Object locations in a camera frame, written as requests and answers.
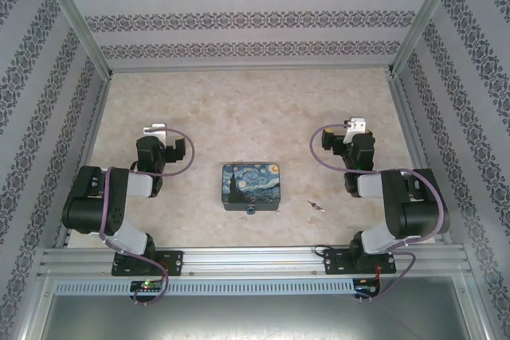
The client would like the starry night painted tin box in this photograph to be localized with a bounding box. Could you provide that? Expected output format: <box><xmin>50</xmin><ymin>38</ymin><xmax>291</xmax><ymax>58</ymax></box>
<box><xmin>221</xmin><ymin>162</ymin><xmax>282</xmax><ymax>213</ymax></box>

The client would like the left circuit board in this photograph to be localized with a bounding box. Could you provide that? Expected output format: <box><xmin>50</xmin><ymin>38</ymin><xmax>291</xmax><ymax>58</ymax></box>
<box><xmin>130</xmin><ymin>279</ymin><xmax>165</xmax><ymax>292</ymax></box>

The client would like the circuit board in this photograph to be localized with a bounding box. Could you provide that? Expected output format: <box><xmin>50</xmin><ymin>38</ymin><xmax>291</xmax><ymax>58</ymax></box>
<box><xmin>354</xmin><ymin>278</ymin><xmax>382</xmax><ymax>297</ymax></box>
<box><xmin>130</xmin><ymin>279</ymin><xmax>165</xmax><ymax>292</ymax></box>

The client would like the right circuit board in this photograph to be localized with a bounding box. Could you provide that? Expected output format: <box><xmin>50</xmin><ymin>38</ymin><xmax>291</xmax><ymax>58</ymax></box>
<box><xmin>354</xmin><ymin>278</ymin><xmax>382</xmax><ymax>297</ymax></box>

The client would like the grey metal sheet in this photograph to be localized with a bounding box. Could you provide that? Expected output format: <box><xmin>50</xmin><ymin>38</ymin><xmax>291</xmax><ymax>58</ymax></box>
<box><xmin>15</xmin><ymin>276</ymin><xmax>507</xmax><ymax>340</ymax></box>

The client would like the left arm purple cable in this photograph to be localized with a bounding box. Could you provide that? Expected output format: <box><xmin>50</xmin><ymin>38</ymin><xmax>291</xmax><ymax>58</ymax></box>
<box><xmin>98</xmin><ymin>127</ymin><xmax>195</xmax><ymax>306</ymax></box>

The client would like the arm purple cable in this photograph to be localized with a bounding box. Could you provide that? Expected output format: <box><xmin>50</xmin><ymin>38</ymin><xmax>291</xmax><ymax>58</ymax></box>
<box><xmin>309</xmin><ymin>121</ymin><xmax>450</xmax><ymax>302</ymax></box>
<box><xmin>98</xmin><ymin>127</ymin><xmax>195</xmax><ymax>306</ymax></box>

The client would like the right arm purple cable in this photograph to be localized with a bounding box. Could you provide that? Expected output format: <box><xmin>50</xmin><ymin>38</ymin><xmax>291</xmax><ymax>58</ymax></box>
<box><xmin>309</xmin><ymin>121</ymin><xmax>450</xmax><ymax>302</ymax></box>

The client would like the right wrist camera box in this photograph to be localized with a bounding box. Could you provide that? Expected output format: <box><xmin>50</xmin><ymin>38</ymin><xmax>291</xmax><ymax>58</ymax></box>
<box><xmin>344</xmin><ymin>116</ymin><xmax>368</xmax><ymax>134</ymax></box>

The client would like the aluminium side rail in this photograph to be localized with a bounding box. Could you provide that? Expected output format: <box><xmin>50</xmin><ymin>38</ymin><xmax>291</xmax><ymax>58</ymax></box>
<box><xmin>388</xmin><ymin>76</ymin><xmax>455</xmax><ymax>245</ymax></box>
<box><xmin>53</xmin><ymin>76</ymin><xmax>115</xmax><ymax>249</ymax></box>

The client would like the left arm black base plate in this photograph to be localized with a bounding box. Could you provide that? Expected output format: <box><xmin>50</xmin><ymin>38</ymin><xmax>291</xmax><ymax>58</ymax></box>
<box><xmin>111</xmin><ymin>250</ymin><xmax>185</xmax><ymax>277</ymax></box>

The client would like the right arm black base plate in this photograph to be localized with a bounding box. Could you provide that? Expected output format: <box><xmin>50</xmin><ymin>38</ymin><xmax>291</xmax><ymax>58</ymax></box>
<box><xmin>322</xmin><ymin>248</ymin><xmax>398</xmax><ymax>276</ymax></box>

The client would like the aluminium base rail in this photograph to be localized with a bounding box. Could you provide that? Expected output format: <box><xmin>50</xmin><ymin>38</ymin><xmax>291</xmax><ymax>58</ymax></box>
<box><xmin>37</xmin><ymin>247</ymin><xmax>468</xmax><ymax>277</ymax></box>

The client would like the aluminium frame post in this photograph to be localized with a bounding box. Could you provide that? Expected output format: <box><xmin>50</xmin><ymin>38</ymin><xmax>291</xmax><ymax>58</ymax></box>
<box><xmin>37</xmin><ymin>0</ymin><xmax>114</xmax><ymax>78</ymax></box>
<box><xmin>388</xmin><ymin>0</ymin><xmax>467</xmax><ymax>76</ymax></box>

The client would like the slotted grey cable duct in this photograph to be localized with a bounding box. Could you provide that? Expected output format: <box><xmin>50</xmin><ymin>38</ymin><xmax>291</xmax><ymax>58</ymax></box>
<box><xmin>53</xmin><ymin>279</ymin><xmax>356</xmax><ymax>295</ymax></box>

